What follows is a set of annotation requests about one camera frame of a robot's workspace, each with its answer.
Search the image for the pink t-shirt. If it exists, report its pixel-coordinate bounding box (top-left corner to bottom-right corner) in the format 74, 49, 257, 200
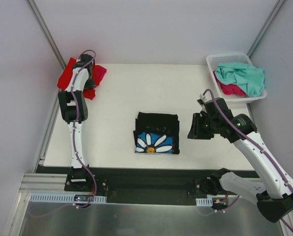
93, 65, 107, 87

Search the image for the red t-shirt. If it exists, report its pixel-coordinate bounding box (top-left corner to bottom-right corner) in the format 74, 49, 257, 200
57, 58, 95, 100

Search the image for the black daisy t-shirt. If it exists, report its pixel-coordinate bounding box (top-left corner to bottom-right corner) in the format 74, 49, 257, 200
133, 112, 180, 155

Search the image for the white plastic basket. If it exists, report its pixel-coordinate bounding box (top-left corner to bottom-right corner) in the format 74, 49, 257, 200
206, 53, 267, 103

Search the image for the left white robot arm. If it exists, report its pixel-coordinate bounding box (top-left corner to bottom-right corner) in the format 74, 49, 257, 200
58, 53, 94, 191

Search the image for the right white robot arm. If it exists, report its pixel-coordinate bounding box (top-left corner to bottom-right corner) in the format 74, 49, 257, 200
188, 96, 293, 223

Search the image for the magenta t-shirt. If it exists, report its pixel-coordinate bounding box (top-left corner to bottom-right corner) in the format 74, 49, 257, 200
220, 83, 246, 96

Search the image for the teal t-shirt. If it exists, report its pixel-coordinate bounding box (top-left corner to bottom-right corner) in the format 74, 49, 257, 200
213, 62, 265, 97

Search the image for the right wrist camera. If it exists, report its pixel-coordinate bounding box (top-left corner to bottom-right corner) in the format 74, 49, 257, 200
197, 94, 207, 106

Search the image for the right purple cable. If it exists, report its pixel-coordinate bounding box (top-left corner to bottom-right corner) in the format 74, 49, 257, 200
197, 88, 293, 236

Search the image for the purple cable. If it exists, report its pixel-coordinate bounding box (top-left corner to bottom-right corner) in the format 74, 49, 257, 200
197, 88, 293, 236
28, 50, 98, 217

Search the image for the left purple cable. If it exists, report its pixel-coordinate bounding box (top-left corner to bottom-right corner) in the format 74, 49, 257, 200
28, 50, 98, 217

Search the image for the right white cable duct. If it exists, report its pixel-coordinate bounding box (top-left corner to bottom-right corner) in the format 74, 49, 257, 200
195, 198, 213, 207

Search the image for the white cable duct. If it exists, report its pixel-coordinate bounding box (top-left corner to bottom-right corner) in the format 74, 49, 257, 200
195, 198, 213, 207
30, 193, 107, 204

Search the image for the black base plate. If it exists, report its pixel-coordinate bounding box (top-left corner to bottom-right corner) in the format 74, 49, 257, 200
64, 166, 239, 206

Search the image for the left aluminium frame post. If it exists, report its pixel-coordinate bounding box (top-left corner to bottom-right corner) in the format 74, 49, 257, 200
26, 0, 66, 69

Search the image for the aluminium frame post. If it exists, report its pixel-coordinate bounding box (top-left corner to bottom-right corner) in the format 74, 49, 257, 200
247, 0, 288, 58
26, 0, 66, 69

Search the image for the left white cable duct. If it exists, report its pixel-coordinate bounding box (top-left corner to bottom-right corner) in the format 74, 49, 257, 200
30, 193, 107, 204

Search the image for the right aluminium frame post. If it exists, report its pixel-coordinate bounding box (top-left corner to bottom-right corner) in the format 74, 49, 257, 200
247, 0, 288, 58

